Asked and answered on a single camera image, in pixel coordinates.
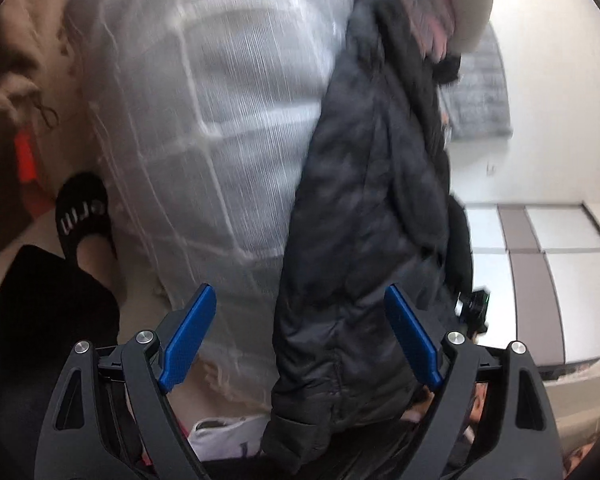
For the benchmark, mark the black slipper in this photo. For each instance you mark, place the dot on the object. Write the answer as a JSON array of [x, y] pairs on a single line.
[[80, 210]]

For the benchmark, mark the orange object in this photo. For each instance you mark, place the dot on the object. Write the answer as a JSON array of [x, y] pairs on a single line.
[[27, 157]]

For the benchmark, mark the white and grey wardrobe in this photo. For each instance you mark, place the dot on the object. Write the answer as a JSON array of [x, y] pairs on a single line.
[[570, 270]]

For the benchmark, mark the white printed cloth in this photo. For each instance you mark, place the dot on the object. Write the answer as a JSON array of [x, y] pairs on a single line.
[[220, 435]]

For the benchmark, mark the grey padded headboard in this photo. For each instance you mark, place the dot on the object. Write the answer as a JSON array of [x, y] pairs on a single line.
[[480, 100]]

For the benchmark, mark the brown fluffy cloth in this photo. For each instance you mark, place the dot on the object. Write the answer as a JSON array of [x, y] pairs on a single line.
[[25, 40]]

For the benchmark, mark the pink blanket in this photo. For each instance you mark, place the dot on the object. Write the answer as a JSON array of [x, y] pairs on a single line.
[[430, 35]]

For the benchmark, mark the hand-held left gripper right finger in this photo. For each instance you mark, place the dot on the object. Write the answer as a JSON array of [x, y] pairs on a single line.
[[412, 340]]

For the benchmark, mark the black puffer jacket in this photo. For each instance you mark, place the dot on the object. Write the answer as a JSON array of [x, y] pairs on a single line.
[[360, 210]]

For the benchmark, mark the person's leg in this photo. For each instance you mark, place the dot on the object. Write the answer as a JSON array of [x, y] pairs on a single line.
[[40, 320]]

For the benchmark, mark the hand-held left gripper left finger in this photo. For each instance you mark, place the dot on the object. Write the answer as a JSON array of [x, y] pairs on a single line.
[[190, 340]]

